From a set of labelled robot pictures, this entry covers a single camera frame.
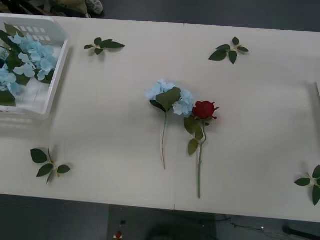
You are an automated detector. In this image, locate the pale blue flower with stem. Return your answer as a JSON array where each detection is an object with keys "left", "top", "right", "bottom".
[
  {"left": 0, "top": 63, "right": 22, "bottom": 104},
  {"left": 144, "top": 79, "right": 195, "bottom": 171},
  {"left": 0, "top": 22, "right": 57, "bottom": 85}
]

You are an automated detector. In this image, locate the loose green leaf twig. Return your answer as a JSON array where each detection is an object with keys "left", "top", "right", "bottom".
[
  {"left": 294, "top": 164, "right": 320, "bottom": 207},
  {"left": 30, "top": 145, "right": 72, "bottom": 185},
  {"left": 208, "top": 36, "right": 250, "bottom": 65},
  {"left": 83, "top": 37, "right": 126, "bottom": 56}
]

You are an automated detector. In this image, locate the red rose with stem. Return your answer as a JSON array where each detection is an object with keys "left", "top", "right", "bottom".
[{"left": 183, "top": 100, "right": 220, "bottom": 200}]

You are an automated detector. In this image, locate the person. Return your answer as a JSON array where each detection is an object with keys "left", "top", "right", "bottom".
[{"left": 48, "top": 0, "right": 104, "bottom": 18}]

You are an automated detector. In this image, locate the white shallow plastic box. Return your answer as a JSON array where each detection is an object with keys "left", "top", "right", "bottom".
[{"left": 0, "top": 13, "right": 71, "bottom": 119}]

